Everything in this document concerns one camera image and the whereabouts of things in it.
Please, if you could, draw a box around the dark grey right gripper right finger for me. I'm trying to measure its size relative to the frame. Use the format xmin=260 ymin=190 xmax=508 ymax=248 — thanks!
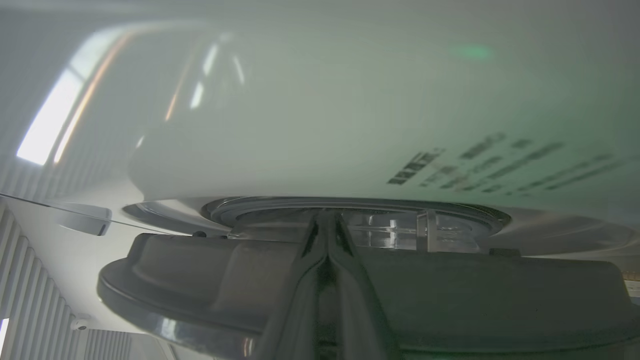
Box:
xmin=329 ymin=212 xmax=402 ymax=360

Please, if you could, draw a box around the round glass washing machine door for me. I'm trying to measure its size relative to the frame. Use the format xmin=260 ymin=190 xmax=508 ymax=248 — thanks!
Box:
xmin=97 ymin=197 xmax=640 ymax=360

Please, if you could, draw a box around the white washing machine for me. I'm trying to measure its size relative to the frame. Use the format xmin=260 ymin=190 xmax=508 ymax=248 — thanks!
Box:
xmin=0 ymin=20 xmax=640 ymax=261

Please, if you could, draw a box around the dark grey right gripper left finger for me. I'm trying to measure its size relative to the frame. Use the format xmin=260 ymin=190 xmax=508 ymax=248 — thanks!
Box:
xmin=251 ymin=212 xmax=329 ymax=360

